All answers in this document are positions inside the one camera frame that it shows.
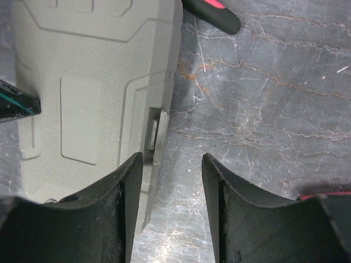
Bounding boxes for red black utility knife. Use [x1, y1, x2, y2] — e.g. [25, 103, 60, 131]
[297, 192, 351, 201]

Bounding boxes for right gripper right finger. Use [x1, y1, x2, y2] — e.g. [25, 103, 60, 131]
[202, 153, 350, 262]

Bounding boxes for grey plastic tool case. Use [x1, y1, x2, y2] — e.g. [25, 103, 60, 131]
[11, 1, 183, 235]

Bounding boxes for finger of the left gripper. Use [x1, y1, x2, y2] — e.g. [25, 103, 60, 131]
[0, 80, 41, 123]

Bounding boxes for red black pliers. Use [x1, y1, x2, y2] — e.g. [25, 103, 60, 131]
[182, 0, 241, 35]

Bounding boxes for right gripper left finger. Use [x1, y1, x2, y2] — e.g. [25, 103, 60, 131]
[1, 152, 143, 262]

